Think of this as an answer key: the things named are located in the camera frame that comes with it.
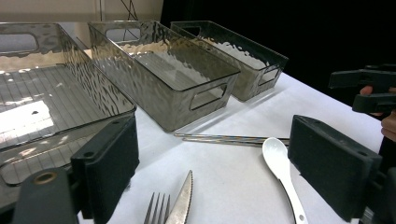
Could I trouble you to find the serrated metal knife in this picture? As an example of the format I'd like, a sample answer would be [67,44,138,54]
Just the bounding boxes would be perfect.
[163,169,194,224]

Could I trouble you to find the smoky clear bin with spoon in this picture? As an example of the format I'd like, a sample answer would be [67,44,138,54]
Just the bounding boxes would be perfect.
[88,20,241,133]

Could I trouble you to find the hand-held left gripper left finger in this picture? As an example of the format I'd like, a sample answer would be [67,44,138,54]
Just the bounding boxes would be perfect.
[70,115,140,224]

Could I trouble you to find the smoky clear bin with knife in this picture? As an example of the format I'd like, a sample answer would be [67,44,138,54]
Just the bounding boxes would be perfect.
[170,20,290,103]

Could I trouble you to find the metal fork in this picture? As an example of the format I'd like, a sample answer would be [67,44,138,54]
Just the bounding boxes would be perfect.
[143,191,172,224]

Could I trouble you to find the light wooden shelf unit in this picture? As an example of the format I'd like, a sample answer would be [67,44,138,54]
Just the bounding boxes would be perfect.
[0,0,164,24]

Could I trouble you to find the white table cover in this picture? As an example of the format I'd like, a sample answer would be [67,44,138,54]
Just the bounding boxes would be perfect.
[78,72,385,224]

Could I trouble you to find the white ceramic spoon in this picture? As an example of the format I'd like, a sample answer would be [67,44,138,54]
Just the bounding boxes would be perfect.
[262,136,309,224]

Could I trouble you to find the smoky clear bin with chopsticks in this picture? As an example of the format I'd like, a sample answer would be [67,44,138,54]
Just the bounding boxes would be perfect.
[0,21,137,216]

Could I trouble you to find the black curtain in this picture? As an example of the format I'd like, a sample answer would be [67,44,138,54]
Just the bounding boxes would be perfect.
[160,0,396,105]

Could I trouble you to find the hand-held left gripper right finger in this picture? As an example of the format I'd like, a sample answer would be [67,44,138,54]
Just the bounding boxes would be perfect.
[287,115,383,222]

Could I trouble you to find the hanging black cables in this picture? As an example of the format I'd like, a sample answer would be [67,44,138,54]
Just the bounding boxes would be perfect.
[120,0,138,21]

